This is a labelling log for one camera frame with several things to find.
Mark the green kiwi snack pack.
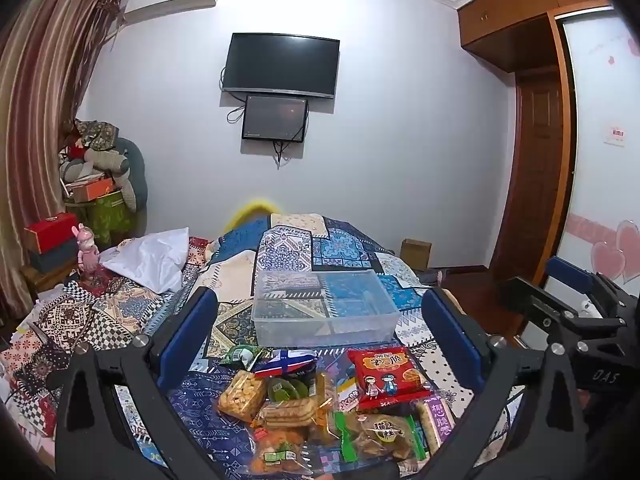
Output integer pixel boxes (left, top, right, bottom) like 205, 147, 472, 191
267, 377, 309, 402

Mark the wooden door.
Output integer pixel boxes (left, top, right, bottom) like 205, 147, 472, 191
491, 72, 563, 282

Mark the green box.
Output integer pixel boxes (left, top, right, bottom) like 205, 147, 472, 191
65, 191, 136, 249

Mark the grey box under red box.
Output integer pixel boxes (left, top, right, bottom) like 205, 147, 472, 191
27, 238, 77, 273

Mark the large wall television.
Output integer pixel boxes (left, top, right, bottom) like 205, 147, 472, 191
222, 32, 340, 99

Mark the orange snack pack bottom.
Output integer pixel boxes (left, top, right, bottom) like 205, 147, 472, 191
248, 427, 311, 476

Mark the striped red curtain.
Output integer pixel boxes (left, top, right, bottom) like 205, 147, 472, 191
1, 0, 122, 318

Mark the pink rabbit toy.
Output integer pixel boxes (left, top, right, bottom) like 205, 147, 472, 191
72, 223, 100, 275

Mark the green small snack packet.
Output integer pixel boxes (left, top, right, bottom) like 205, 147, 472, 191
219, 344, 265, 372

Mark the purple roll snack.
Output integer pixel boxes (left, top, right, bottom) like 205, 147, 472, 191
416, 394, 456, 454

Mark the orange box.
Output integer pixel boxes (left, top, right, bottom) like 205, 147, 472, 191
70, 178, 115, 204

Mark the clear plastic storage bin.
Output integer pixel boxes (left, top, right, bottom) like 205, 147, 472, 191
252, 270, 400, 349

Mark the cardboard box on floor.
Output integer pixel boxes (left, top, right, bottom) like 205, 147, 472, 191
400, 238, 432, 272

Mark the wooden wardrobe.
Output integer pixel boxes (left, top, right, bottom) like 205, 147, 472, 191
458, 0, 608, 285

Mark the pile of clothes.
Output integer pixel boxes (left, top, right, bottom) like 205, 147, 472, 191
58, 119, 137, 212

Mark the sandwich biscuit pack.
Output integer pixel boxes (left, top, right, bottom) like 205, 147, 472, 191
257, 398, 317, 428

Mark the patchwork bed quilt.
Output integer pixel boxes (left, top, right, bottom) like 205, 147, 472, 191
1, 214, 473, 479

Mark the blue white red snack bag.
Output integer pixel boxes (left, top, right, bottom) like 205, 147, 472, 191
253, 349, 317, 378

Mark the orange fried cracker snack bag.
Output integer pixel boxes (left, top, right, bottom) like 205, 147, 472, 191
217, 370, 267, 424

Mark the red instant noodle snack bag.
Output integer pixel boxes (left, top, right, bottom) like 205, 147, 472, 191
347, 346, 433, 411

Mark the small wall monitor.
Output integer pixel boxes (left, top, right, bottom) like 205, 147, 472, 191
242, 94, 308, 143

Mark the green edged pastry bag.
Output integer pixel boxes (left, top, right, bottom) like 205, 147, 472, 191
333, 412, 426, 463

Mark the white pillow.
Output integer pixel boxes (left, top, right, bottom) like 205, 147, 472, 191
100, 228, 189, 294

